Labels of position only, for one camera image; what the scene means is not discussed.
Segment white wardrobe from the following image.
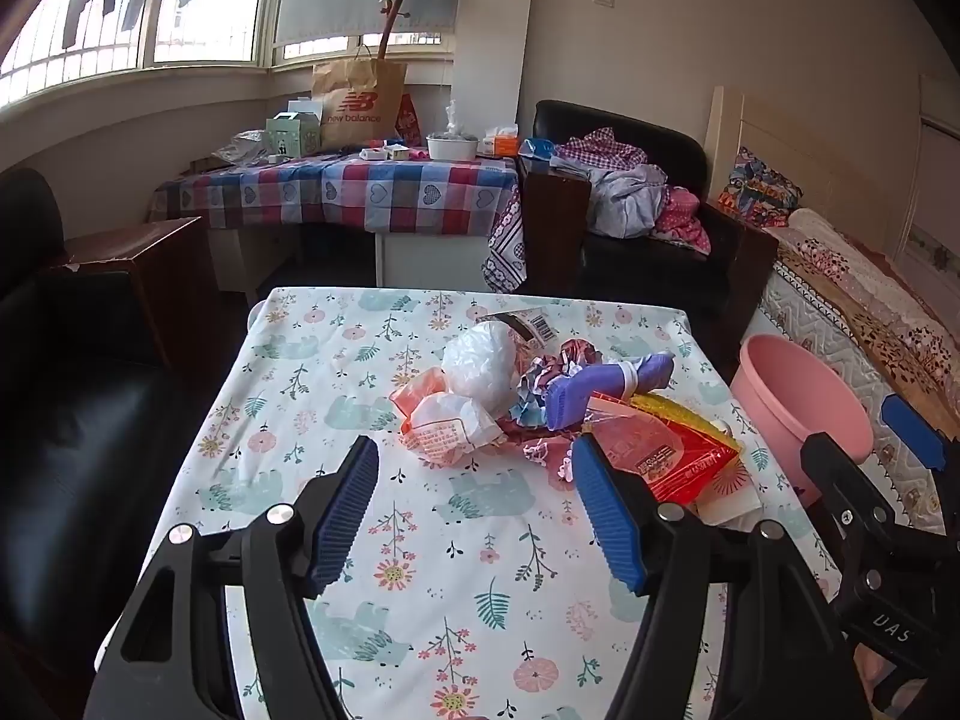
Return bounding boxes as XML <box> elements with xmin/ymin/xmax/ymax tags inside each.
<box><xmin>892</xmin><ymin>73</ymin><xmax>960</xmax><ymax>331</ymax></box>

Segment brown paper bag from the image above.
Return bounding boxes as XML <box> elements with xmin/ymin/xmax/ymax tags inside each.
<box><xmin>311</xmin><ymin>56</ymin><xmax>408</xmax><ymax>153</ymax></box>

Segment green carton box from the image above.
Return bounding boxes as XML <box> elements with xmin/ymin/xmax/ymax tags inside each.
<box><xmin>266</xmin><ymin>111</ymin><xmax>323</xmax><ymax>160</ymax></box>

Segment yellow plastic packet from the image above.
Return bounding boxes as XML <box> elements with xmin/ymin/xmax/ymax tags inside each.
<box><xmin>630</xmin><ymin>390</ymin><xmax>741</xmax><ymax>452</ymax></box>

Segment patterned hanging cloth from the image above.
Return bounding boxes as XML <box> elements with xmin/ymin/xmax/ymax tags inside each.
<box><xmin>482</xmin><ymin>187</ymin><xmax>527</xmax><ymax>296</ymax></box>

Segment checked tablecloth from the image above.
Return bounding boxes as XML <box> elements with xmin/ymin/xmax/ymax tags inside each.
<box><xmin>146</xmin><ymin>154</ymin><xmax>522</xmax><ymax>237</ymax></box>

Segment wooden coat stand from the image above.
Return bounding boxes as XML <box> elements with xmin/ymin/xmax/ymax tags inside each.
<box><xmin>375</xmin><ymin>0</ymin><xmax>417</xmax><ymax>62</ymax></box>

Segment black leather armchair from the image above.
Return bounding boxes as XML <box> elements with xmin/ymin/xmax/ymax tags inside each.
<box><xmin>0</xmin><ymin>167</ymin><xmax>252</xmax><ymax>698</ymax></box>
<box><xmin>517</xmin><ymin>100</ymin><xmax>779</xmax><ymax>320</ymax></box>

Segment lilac grey garment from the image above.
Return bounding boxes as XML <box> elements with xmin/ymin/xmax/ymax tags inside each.
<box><xmin>587</xmin><ymin>163</ymin><xmax>670</xmax><ymax>239</ymax></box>

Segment purple checked shirt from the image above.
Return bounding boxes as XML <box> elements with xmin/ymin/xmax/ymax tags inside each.
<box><xmin>557</xmin><ymin>129</ymin><xmax>650</xmax><ymax>175</ymax></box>

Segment orange white plastic bag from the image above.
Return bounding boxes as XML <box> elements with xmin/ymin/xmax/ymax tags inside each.
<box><xmin>390</xmin><ymin>367</ymin><xmax>505</xmax><ymax>472</ymax></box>

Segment red clear snack packet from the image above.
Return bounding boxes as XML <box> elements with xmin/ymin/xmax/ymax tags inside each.
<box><xmin>585</xmin><ymin>394</ymin><xmax>740</xmax><ymax>503</ymax></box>

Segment cream bed headboard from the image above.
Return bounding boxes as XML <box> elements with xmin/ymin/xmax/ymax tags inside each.
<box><xmin>705</xmin><ymin>86</ymin><xmax>917</xmax><ymax>256</ymax></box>

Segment pink dotted garment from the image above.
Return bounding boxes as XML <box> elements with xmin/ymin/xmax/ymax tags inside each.
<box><xmin>649</xmin><ymin>186</ymin><xmax>712</xmax><ymax>254</ymax></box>

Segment maroon patterned paper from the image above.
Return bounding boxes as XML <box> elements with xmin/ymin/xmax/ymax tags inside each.
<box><xmin>510</xmin><ymin>337</ymin><xmax>601</xmax><ymax>485</ymax></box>

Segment colourful printed pillow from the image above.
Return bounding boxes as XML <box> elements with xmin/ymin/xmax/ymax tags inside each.
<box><xmin>716</xmin><ymin>148</ymin><xmax>803</xmax><ymax>230</ymax></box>

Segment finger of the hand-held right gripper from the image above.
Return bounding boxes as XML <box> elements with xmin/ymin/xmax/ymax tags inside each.
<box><xmin>799</xmin><ymin>431</ymin><xmax>910</xmax><ymax>565</ymax></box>
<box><xmin>881</xmin><ymin>392</ymin><xmax>960</xmax><ymax>535</ymax></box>

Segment pink plastic bucket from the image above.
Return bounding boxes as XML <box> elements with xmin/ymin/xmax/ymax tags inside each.
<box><xmin>730</xmin><ymin>334</ymin><xmax>875</xmax><ymax>507</ymax></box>

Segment small boxes on desk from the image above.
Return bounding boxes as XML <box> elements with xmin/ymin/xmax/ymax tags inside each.
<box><xmin>358</xmin><ymin>139</ymin><xmax>430</xmax><ymax>163</ymax></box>

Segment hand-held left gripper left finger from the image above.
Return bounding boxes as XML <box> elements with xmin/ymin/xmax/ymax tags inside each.
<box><xmin>82</xmin><ymin>435</ymin><xmax>380</xmax><ymax>720</ymax></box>

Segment white bowl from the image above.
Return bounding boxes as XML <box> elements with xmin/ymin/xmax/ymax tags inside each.
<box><xmin>426</xmin><ymin>133</ymin><xmax>479</xmax><ymax>162</ymax></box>

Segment floral tablecloth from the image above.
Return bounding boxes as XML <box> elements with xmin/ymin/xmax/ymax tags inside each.
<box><xmin>94</xmin><ymin>285</ymin><xmax>848</xmax><ymax>720</ymax></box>

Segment clear barcoded plastic wrapper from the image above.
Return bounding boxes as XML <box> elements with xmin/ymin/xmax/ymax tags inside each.
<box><xmin>491</xmin><ymin>307</ymin><xmax>560</xmax><ymax>346</ymax></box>

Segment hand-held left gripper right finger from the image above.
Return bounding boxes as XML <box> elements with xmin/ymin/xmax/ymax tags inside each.
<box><xmin>570</xmin><ymin>435</ymin><xmax>871</xmax><ymax>720</ymax></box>

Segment brown floral bed blanket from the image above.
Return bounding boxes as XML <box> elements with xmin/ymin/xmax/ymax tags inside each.
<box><xmin>776</xmin><ymin>208</ymin><xmax>960</xmax><ymax>421</ymax></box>

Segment bed with quilted mattress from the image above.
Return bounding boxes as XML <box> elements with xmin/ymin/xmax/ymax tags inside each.
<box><xmin>750</xmin><ymin>208</ymin><xmax>960</xmax><ymax>535</ymax></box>

